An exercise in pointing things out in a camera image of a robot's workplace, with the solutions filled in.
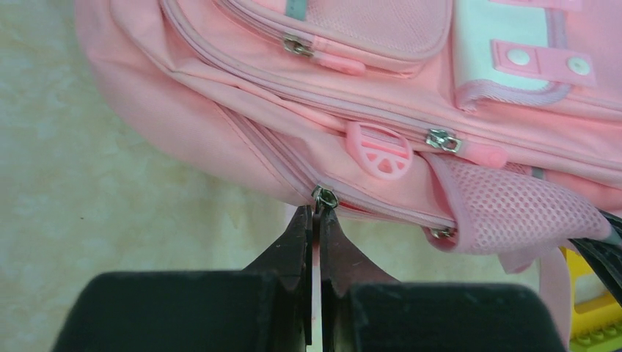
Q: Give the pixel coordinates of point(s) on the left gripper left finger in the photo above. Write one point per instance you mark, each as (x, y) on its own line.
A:
(285, 268)

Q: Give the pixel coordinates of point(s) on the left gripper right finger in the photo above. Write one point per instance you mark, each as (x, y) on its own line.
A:
(343, 266)

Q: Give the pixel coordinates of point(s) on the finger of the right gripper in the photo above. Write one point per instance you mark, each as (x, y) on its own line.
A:
(604, 257)

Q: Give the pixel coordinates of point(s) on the pink student backpack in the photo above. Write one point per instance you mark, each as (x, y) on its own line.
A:
(493, 125)

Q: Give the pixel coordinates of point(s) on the yellow green purple block toy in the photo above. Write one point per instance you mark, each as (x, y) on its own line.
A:
(595, 314)

